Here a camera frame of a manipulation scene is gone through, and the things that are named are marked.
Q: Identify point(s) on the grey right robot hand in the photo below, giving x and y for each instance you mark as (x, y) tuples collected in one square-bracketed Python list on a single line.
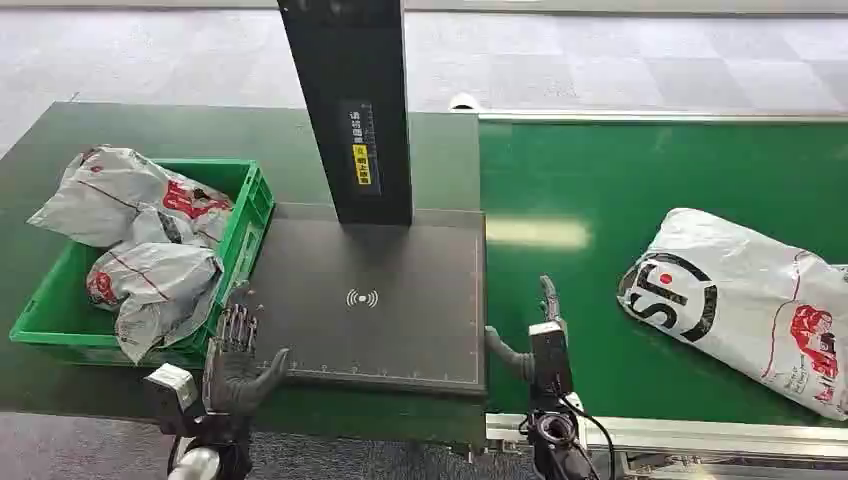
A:
[(547, 311)]

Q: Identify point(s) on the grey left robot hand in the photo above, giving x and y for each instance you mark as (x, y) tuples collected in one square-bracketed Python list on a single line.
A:
[(232, 378)]

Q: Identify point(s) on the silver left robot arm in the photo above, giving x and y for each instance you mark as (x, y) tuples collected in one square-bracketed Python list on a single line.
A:
[(205, 450)]

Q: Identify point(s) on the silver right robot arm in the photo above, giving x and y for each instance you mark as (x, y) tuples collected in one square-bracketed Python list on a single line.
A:
[(560, 444)]

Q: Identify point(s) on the green conveyor belt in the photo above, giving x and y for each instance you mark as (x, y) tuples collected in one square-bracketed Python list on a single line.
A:
[(596, 265)]

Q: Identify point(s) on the grey parcel bag red print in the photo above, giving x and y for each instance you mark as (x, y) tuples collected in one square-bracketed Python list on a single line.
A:
[(156, 291), (119, 192)]

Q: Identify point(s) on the green plastic crate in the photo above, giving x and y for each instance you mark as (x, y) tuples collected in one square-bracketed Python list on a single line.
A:
[(245, 218)]

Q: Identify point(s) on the black scanner platform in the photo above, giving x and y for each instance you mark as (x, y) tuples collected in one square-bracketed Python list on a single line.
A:
[(378, 305)]

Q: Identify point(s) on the white parcel bag black logo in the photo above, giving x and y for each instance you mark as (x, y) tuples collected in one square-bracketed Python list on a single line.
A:
[(742, 298)]

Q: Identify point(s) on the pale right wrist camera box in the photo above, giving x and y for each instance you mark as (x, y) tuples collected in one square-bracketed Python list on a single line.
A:
[(551, 361)]

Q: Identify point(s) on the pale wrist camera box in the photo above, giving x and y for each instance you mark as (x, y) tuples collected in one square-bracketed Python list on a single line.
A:
[(173, 385), (551, 361)]

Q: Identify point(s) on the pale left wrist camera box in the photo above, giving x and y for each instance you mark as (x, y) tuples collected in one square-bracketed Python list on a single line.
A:
[(173, 385)]

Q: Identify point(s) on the silver conveyor frame rail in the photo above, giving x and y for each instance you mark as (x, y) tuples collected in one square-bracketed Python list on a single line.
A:
[(696, 437), (662, 116)]

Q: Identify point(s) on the black scanner post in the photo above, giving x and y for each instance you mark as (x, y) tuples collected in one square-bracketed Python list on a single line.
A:
[(351, 112)]

